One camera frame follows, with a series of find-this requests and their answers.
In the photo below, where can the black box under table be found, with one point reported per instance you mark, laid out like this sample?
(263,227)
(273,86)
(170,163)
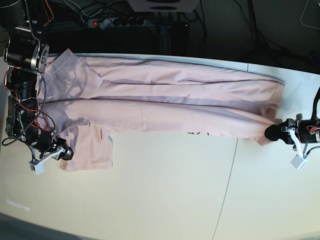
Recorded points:
(173,39)

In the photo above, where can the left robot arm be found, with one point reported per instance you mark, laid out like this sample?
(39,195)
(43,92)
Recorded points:
(314,112)

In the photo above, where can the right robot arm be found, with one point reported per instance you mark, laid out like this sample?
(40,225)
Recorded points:
(26,54)

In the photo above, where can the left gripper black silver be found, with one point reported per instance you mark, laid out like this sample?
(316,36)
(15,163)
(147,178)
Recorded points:
(307,131)

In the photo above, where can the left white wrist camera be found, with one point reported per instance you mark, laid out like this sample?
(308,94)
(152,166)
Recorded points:
(299,162)

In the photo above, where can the grey box with black oval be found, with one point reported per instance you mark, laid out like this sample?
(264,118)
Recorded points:
(180,6)

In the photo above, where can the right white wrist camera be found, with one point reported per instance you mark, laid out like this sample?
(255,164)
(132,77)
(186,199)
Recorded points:
(36,166)

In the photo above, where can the black power strip red switch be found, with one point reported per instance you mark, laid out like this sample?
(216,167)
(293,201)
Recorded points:
(116,22)

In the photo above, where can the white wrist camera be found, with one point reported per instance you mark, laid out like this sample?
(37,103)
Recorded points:
(36,166)
(299,162)

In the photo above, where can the pink T-shirt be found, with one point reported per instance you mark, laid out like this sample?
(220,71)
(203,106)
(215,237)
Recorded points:
(90,98)

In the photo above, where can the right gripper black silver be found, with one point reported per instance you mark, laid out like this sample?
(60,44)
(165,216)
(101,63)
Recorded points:
(44,142)

